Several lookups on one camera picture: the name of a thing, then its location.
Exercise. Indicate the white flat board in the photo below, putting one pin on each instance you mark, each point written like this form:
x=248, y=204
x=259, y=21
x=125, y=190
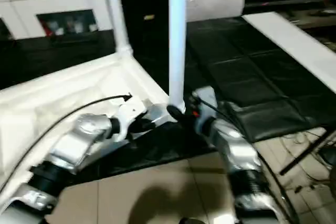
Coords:
x=288, y=40

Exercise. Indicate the black cabinet with yellow label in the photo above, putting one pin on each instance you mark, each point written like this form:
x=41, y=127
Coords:
x=147, y=3

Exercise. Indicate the black metal rod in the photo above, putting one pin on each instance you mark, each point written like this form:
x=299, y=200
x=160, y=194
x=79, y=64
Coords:
x=304, y=155

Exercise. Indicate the white sideboard with glass doors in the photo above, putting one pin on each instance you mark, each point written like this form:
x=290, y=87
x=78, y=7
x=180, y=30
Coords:
x=52, y=3

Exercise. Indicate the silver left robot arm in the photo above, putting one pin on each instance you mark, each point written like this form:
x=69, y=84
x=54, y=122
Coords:
x=76, y=142

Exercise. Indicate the white plastic table top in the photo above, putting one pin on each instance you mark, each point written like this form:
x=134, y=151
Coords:
x=65, y=90

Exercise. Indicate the brown rounded robot part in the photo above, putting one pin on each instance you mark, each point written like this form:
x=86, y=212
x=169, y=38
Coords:
x=193, y=221

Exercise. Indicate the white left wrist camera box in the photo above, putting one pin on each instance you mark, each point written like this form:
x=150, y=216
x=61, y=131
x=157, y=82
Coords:
x=128, y=113

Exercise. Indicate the white plastic table leg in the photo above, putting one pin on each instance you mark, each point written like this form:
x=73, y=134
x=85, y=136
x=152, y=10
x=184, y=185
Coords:
x=177, y=37
x=115, y=11

